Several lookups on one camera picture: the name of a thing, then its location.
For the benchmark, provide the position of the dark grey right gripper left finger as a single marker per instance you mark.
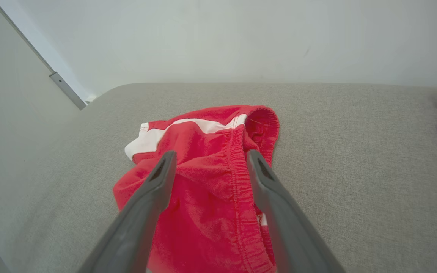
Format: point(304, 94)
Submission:
point(135, 227)

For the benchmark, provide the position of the red shorts with white stripe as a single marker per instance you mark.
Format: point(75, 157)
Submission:
point(207, 189)

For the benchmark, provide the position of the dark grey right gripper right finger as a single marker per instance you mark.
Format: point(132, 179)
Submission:
point(290, 235)

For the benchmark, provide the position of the grey metal wall rail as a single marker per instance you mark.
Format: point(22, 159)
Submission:
point(68, 91)

